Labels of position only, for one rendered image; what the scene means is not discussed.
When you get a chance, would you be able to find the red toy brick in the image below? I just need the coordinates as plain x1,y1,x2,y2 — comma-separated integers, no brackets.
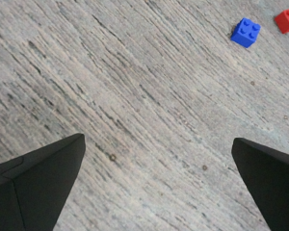
275,10,289,34

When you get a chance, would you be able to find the blue block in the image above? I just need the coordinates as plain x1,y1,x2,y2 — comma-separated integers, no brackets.
231,18,261,48

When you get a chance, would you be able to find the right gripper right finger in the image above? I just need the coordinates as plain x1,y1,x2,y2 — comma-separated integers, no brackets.
231,138,289,231

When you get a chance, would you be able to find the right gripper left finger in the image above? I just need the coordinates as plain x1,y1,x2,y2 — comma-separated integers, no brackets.
0,133,86,231

